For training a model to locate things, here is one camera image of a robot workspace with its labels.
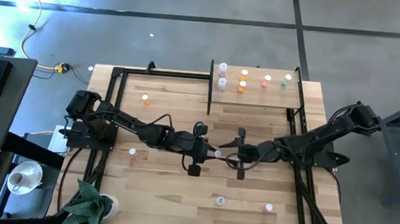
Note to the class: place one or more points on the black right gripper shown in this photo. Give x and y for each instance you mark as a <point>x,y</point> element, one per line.
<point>255,153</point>

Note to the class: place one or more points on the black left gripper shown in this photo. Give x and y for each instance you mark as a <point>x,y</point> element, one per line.
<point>194,149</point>

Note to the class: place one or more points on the green medicine bottle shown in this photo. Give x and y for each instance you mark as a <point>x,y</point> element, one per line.
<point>218,153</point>
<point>288,76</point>

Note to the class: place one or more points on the wide clear pill jar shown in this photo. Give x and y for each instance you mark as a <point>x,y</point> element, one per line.
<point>220,200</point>

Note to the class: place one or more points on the pink medicine bottle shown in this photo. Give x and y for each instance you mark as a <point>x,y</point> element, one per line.
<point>132,151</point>
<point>268,207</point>
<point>267,78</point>

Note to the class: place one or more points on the orange medicine bottle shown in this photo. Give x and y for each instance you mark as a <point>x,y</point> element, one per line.
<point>244,72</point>
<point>242,83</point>
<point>145,97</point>

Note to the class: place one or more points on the clear medicine bottle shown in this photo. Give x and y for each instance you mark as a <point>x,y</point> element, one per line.
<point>222,82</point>
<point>223,67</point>

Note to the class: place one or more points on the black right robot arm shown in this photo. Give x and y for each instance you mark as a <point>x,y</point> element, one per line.
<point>311,141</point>

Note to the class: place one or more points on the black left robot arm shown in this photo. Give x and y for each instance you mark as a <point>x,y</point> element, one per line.
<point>142,131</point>

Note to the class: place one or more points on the green plant white pot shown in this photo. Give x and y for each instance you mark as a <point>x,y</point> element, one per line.
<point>89,203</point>

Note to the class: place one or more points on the white paper sheet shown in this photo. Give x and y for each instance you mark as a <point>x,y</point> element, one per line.
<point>53,144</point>

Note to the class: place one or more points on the white coffee cup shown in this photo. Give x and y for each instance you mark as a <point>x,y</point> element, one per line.
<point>17,180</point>

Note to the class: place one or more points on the dark grey desk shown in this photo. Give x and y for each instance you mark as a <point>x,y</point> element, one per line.
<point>5,123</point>

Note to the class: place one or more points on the wooden shelf black frame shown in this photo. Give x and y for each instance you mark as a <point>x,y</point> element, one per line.
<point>231,98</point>

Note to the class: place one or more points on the black aluminium table frame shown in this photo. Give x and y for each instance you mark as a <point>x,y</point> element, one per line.
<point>167,74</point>

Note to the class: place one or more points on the grey metal cart frame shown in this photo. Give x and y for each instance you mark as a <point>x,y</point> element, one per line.
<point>391,164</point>

